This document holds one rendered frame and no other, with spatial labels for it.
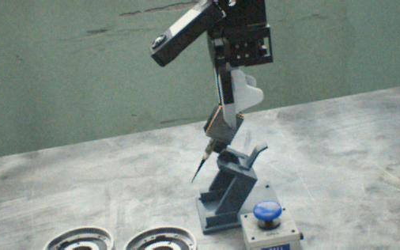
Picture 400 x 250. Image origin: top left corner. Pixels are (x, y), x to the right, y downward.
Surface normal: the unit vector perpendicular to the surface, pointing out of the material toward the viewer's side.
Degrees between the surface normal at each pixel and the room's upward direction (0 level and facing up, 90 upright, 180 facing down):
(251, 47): 90
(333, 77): 90
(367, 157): 0
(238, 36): 90
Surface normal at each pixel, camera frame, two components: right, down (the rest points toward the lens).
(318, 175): -0.14, -0.89
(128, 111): 0.11, 0.42
